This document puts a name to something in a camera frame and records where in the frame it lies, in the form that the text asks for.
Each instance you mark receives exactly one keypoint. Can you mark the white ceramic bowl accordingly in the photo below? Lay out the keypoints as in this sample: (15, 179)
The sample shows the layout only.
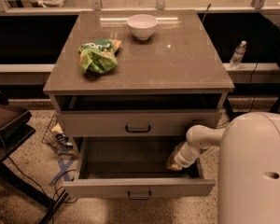
(142, 26)

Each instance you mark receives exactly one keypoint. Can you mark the black stand leg right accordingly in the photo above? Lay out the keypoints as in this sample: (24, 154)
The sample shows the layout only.
(229, 110)

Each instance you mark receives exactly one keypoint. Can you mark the grey drawer cabinet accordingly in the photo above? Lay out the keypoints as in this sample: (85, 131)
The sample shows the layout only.
(176, 70)

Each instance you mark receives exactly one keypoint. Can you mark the clear plastic water bottle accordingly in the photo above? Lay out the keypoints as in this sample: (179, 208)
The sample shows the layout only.
(238, 55)

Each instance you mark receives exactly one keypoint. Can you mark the grey drawer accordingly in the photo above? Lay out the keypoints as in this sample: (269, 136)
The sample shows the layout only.
(133, 168)
(122, 124)

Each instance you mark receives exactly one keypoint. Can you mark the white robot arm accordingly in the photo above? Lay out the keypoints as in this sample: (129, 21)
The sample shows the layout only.
(248, 166)

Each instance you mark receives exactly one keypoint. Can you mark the dark chair at left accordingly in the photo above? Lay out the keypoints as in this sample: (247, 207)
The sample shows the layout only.
(14, 131)

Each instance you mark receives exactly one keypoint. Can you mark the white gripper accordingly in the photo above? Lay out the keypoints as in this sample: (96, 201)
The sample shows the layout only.
(179, 159)

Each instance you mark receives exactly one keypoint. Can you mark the green chip bag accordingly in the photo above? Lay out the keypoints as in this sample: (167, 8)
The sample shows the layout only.
(99, 56)

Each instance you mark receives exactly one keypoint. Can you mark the wire basket with items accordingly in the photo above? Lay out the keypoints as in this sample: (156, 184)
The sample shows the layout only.
(57, 140)

